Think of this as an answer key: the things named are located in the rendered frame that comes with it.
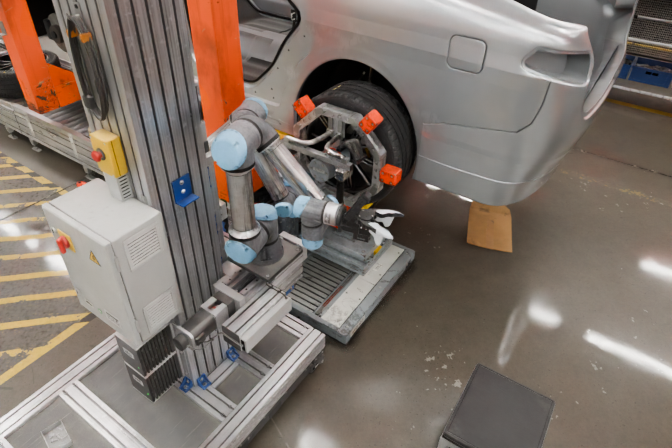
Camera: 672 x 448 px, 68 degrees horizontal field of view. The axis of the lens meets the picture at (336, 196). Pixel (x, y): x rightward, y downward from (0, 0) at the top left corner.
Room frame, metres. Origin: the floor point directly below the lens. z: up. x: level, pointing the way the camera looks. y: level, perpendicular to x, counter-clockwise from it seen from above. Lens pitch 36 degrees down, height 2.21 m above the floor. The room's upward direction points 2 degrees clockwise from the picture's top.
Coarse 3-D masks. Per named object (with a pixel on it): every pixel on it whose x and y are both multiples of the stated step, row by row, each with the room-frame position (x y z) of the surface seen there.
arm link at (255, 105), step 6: (246, 102) 1.89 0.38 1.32; (252, 102) 1.89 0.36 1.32; (258, 102) 1.90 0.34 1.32; (240, 108) 1.84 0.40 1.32; (246, 108) 1.83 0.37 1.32; (252, 108) 1.84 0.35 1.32; (258, 108) 1.86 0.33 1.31; (264, 108) 1.89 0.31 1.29; (258, 114) 1.83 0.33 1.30; (264, 114) 1.88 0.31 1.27; (228, 120) 1.90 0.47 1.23; (264, 120) 1.89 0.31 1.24; (222, 126) 1.89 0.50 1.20; (216, 132) 1.89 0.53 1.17; (210, 138) 1.89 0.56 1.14; (210, 144) 1.87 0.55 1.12; (210, 150) 1.87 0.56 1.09
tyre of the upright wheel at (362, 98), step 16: (352, 80) 2.53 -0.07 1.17; (320, 96) 2.39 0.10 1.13; (336, 96) 2.33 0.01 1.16; (352, 96) 2.30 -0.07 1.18; (368, 96) 2.33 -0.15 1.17; (384, 96) 2.37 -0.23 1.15; (368, 112) 2.23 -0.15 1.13; (384, 112) 2.25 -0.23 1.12; (400, 112) 2.32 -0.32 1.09; (384, 128) 2.18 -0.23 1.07; (400, 128) 2.24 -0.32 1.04; (384, 144) 2.17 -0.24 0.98; (400, 144) 2.19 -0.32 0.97; (416, 144) 2.31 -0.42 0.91; (400, 160) 2.16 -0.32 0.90; (384, 192) 2.16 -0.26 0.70
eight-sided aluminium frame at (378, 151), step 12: (324, 108) 2.27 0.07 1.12; (336, 108) 2.28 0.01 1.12; (300, 120) 2.35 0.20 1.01; (312, 120) 2.32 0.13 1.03; (348, 120) 2.19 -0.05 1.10; (360, 120) 2.18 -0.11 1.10; (300, 132) 2.36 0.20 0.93; (360, 132) 2.15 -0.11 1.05; (372, 132) 2.17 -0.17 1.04; (372, 144) 2.12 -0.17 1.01; (300, 156) 2.36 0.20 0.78; (384, 156) 2.12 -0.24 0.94; (372, 180) 2.11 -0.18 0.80; (324, 192) 2.27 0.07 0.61; (360, 192) 2.19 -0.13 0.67; (372, 192) 2.10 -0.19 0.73; (348, 204) 2.18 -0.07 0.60
